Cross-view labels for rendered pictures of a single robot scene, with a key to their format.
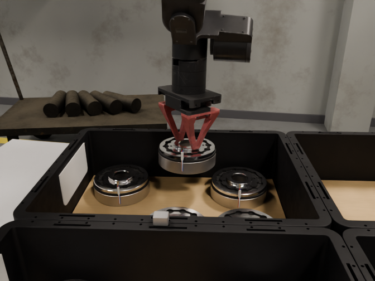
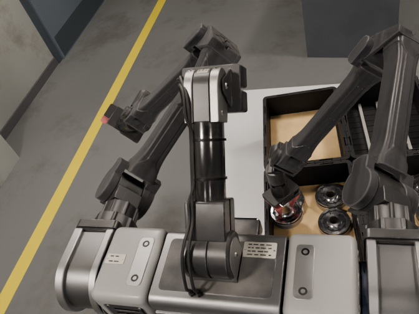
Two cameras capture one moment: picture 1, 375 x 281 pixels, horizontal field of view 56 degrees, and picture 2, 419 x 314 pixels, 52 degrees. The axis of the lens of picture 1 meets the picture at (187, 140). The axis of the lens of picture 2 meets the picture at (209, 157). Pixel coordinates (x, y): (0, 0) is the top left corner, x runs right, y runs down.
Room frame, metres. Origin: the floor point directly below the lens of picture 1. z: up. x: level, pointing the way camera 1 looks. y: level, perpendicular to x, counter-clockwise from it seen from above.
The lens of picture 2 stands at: (0.51, 0.84, 2.09)
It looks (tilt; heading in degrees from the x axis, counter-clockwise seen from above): 45 degrees down; 287
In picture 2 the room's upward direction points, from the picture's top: 20 degrees counter-clockwise
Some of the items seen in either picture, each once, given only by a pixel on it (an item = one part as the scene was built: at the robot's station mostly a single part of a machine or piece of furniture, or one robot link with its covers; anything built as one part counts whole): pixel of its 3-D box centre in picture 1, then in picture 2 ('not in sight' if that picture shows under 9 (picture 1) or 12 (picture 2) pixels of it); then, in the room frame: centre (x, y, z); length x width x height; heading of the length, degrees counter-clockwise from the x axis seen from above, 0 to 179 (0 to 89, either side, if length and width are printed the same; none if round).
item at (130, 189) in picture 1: (121, 178); not in sight; (0.58, 0.12, 0.86); 0.10 x 0.10 x 0.01
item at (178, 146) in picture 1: (187, 144); (285, 210); (0.58, 0.00, 0.93); 0.05 x 0.05 x 0.01
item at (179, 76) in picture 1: (188, 80); (279, 187); (0.58, 0.00, 1.05); 0.10 x 0.07 x 0.07; 36
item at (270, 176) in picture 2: (193, 42); (276, 172); (0.58, -0.01, 1.11); 0.07 x 0.06 x 0.07; 81
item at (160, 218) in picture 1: (160, 218); not in sight; (0.35, 0.03, 0.94); 0.02 x 0.01 x 0.01; 88
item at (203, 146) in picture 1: (187, 146); (285, 210); (0.58, 0.00, 0.92); 0.10 x 0.10 x 0.01
